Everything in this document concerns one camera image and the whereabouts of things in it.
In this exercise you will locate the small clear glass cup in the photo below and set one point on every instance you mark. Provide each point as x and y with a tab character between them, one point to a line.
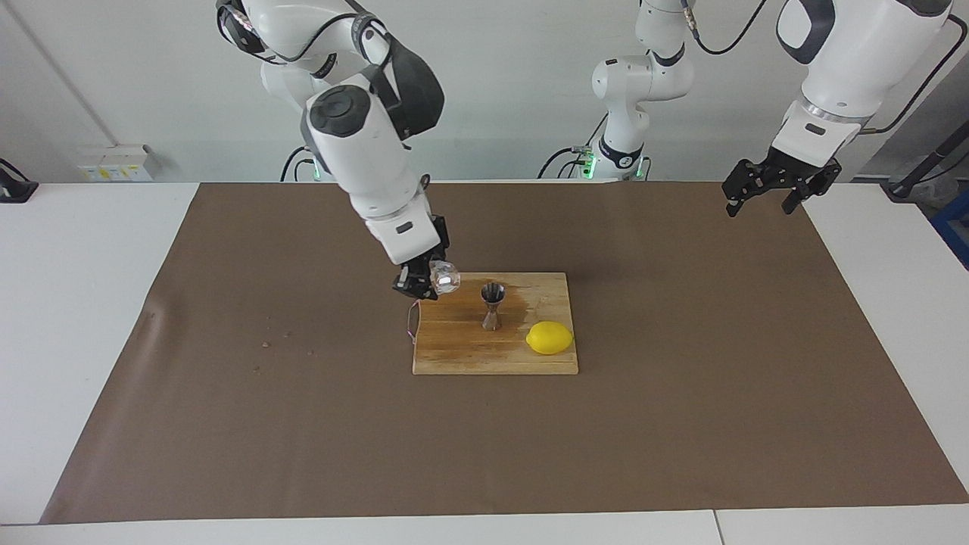
445	278

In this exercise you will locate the black stand pole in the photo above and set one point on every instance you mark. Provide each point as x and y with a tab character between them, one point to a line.
920	170

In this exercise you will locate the blue box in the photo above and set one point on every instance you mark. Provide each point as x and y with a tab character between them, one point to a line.
955	227

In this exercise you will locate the brown table mat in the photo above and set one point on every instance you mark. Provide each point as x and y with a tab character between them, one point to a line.
484	439

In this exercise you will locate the white wall socket strip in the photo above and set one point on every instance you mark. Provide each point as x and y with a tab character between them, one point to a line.
113	165

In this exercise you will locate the wooden cutting board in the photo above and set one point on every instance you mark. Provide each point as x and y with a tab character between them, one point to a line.
469	348

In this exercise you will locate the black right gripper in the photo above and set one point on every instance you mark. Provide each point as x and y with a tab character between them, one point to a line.
428	253

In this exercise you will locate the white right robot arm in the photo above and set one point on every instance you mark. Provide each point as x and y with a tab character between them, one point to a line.
356	129

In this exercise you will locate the black table clamp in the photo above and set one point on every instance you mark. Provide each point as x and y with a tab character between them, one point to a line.
15	189

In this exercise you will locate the yellow lemon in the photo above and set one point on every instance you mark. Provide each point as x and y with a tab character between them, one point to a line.
549	338

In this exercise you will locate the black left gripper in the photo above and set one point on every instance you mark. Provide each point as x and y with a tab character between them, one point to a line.
795	165

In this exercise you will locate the steel jigger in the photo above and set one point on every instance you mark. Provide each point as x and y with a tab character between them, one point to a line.
492	291

